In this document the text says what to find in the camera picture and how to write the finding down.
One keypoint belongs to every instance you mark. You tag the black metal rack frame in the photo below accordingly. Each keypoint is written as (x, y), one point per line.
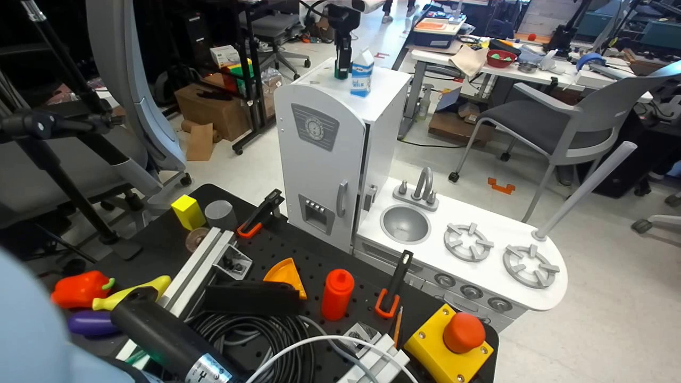
(250, 86)

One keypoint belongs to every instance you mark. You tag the large cardboard box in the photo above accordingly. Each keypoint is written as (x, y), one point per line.
(213, 108)

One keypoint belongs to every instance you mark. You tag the beige crumpled paper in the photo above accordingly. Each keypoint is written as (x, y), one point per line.
(468, 60)

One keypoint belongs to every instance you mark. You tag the blue white milk carton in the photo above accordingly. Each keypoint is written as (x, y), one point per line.
(362, 77)

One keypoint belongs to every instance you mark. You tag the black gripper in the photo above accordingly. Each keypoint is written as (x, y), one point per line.
(344, 18)

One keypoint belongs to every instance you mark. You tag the grey plastic chair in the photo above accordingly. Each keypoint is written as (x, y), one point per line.
(555, 120)

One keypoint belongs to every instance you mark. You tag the green cylinder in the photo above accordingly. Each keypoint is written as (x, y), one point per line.
(341, 75)

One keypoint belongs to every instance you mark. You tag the orange floor bracket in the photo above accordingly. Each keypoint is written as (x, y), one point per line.
(501, 186)

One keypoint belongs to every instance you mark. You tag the grey toy stove burner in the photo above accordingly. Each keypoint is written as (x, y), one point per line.
(530, 267)
(468, 240)

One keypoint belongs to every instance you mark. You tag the yellow block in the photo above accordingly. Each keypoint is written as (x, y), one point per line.
(187, 211)

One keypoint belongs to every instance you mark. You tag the black case orange top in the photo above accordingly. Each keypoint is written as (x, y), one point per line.
(440, 27)

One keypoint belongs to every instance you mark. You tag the orange wedge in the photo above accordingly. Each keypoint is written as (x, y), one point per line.
(287, 276)

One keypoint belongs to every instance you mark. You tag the flat cardboard box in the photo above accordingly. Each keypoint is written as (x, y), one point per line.
(455, 128)

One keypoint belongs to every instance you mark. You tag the white work table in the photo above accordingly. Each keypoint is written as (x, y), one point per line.
(496, 73)

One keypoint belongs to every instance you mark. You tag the white toy kitchen cabinet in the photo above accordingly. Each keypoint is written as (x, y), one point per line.
(323, 149)

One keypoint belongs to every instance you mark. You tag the black tripod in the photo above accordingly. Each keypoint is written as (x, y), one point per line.
(49, 128)

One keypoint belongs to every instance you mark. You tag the orange toy pepper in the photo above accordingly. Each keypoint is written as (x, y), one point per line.
(77, 289)

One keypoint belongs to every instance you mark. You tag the orange pencil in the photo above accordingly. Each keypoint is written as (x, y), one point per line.
(399, 326)

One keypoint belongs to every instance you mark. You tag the brown round disc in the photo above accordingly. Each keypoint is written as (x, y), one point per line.
(196, 239)

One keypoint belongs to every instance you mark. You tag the white plastic bracket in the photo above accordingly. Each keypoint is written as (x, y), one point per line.
(380, 362)

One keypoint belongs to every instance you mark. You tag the orange plastic cylinder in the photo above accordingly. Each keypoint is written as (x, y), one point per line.
(336, 296)

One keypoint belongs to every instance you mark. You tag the yellow emergency stop red button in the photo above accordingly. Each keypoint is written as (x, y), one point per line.
(440, 352)

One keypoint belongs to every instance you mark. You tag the aluminium extrusion rail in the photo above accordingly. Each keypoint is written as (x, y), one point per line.
(203, 267)

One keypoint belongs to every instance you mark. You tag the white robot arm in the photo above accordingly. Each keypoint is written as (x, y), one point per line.
(33, 332)

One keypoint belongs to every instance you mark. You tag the black cylinder silver label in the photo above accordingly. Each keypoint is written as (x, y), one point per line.
(167, 336)

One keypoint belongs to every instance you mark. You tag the curved white grey panel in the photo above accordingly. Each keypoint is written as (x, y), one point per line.
(131, 77)

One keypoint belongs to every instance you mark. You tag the purple toy eggplant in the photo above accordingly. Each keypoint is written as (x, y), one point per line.
(92, 324)

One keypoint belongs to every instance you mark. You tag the red bowl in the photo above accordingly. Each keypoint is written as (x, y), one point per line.
(503, 58)

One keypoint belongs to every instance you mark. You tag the small white bordered card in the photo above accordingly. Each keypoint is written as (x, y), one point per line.
(235, 261)

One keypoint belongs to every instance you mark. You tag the grey cylinder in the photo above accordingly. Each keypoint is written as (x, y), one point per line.
(220, 214)

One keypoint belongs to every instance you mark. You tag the yellow toy banana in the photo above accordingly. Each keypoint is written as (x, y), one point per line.
(131, 291)

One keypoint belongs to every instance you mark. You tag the small cardboard box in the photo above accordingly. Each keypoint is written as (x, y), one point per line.
(196, 140)

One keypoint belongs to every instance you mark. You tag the grey toy faucet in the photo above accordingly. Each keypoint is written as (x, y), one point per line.
(422, 189)

